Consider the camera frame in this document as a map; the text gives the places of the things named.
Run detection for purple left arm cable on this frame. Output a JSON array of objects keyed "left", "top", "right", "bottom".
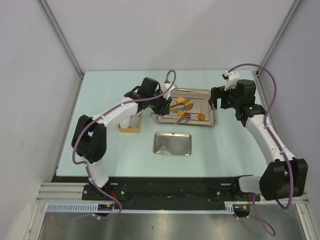
[{"left": 47, "top": 69, "right": 177, "bottom": 226}]

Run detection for white paper cupcake liner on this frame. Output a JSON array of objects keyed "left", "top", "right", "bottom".
[
  {"left": 130, "top": 115, "right": 141, "bottom": 129},
  {"left": 119, "top": 117, "right": 131, "bottom": 129}
]

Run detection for gold cookie tin box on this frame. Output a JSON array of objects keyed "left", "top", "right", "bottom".
[{"left": 118, "top": 113, "right": 143, "bottom": 134}]

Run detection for aluminium frame post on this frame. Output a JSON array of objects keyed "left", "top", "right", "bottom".
[
  {"left": 260, "top": 0, "right": 305, "bottom": 68},
  {"left": 36, "top": 0, "right": 84, "bottom": 79}
]

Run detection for orange swirl flower cookie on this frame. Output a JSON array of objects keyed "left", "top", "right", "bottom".
[{"left": 177, "top": 110, "right": 185, "bottom": 117}]

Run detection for steel tongs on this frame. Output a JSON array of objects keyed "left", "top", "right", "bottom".
[{"left": 149, "top": 99, "right": 190, "bottom": 117}]

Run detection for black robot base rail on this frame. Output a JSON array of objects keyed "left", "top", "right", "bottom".
[{"left": 51, "top": 176, "right": 260, "bottom": 211}]

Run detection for white slotted cable duct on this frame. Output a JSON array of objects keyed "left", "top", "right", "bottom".
[{"left": 46, "top": 201, "right": 237, "bottom": 215}]

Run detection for large steel baking tray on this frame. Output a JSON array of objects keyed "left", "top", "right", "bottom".
[{"left": 153, "top": 88, "right": 218, "bottom": 127}]

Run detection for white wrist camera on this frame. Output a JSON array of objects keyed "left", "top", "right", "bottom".
[
  {"left": 222, "top": 71, "right": 241, "bottom": 91},
  {"left": 161, "top": 82, "right": 177, "bottom": 100}
]

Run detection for small steel tin lid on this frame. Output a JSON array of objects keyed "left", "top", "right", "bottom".
[{"left": 153, "top": 132, "right": 192, "bottom": 156}]

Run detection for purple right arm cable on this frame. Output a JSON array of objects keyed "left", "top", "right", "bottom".
[{"left": 224, "top": 63, "right": 295, "bottom": 237}]

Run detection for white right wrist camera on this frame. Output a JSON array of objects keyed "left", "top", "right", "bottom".
[{"left": 222, "top": 71, "right": 241, "bottom": 91}]

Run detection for orange chocolate chip cookie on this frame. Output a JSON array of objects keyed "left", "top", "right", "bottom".
[{"left": 197, "top": 113, "right": 206, "bottom": 121}]

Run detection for aluminium frame post right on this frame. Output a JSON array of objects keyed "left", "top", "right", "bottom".
[{"left": 260, "top": 0, "right": 305, "bottom": 68}]

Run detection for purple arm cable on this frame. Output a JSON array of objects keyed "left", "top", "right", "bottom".
[
  {"left": 47, "top": 69, "right": 177, "bottom": 226},
  {"left": 224, "top": 63, "right": 295, "bottom": 237}
]

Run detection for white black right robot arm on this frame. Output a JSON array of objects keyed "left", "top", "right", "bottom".
[{"left": 208, "top": 79, "right": 308, "bottom": 201}]

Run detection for aluminium frame post left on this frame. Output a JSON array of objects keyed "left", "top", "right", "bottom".
[{"left": 36, "top": 0, "right": 84, "bottom": 79}]

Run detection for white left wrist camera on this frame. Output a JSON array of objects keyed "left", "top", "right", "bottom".
[{"left": 161, "top": 82, "right": 177, "bottom": 100}]

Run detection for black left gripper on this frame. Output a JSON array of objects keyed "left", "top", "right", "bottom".
[{"left": 147, "top": 89, "right": 172, "bottom": 117}]

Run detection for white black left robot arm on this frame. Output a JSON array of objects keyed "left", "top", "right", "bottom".
[{"left": 71, "top": 77, "right": 177, "bottom": 200}]

